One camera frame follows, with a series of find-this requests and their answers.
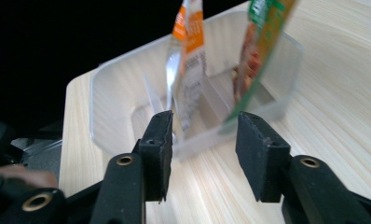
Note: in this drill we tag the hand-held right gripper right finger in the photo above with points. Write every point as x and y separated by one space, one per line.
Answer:
261 155

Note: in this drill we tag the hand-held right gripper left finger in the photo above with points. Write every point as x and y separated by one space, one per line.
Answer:
157 155

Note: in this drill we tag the clear plastic container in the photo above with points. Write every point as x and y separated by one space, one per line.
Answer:
118 102

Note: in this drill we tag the white and orange food packet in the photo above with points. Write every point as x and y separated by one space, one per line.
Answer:
191 62

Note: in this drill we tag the green and red food packet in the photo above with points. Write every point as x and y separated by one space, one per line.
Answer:
261 40

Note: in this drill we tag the aluminium rail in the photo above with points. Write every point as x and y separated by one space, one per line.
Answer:
40 154

